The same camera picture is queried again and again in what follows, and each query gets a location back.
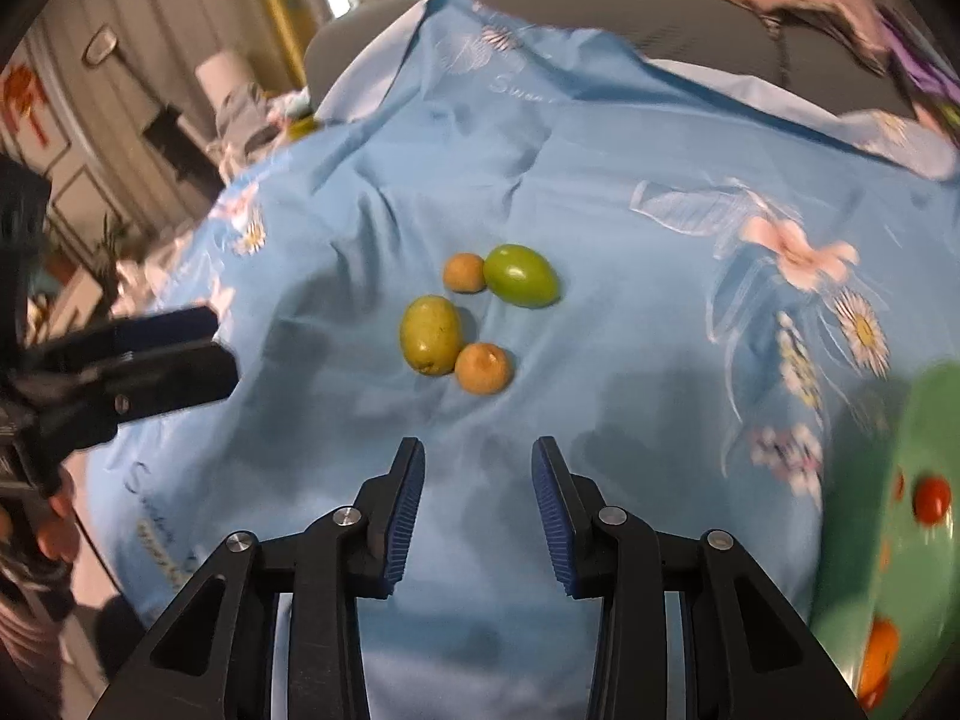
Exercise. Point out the pile of grey clothes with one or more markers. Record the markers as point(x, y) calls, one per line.
point(251, 116)

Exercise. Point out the red wall decoration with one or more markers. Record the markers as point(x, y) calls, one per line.
point(26, 101)

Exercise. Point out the green plastic bowl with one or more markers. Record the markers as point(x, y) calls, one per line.
point(862, 540)

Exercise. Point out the green potted plant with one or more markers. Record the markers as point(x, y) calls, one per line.
point(112, 255)

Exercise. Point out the white board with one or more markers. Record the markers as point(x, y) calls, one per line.
point(221, 75)

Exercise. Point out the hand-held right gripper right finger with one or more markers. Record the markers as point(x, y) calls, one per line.
point(555, 517)

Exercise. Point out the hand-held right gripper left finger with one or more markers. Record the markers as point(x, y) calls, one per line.
point(401, 514)

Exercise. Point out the orange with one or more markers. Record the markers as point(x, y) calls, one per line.
point(876, 656)

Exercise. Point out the green oval fruit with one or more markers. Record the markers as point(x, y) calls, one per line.
point(521, 275)

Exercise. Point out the person's left hand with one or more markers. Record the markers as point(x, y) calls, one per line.
point(58, 532)

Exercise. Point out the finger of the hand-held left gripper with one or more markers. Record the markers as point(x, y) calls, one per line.
point(169, 326)
point(172, 382)

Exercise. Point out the black box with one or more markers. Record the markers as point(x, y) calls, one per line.
point(176, 146)

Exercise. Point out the grey sofa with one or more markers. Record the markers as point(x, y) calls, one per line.
point(637, 7)

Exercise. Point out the tan round fruit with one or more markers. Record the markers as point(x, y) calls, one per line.
point(484, 367)
point(464, 272)

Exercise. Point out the oval wall fixture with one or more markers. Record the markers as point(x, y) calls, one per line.
point(99, 46)

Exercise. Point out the blue floral printed cloth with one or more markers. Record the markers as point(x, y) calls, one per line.
point(600, 202)

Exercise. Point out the yellow-green oval fruit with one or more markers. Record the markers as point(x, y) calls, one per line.
point(430, 334)

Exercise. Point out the red cherry tomato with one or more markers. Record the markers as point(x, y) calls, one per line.
point(932, 499)

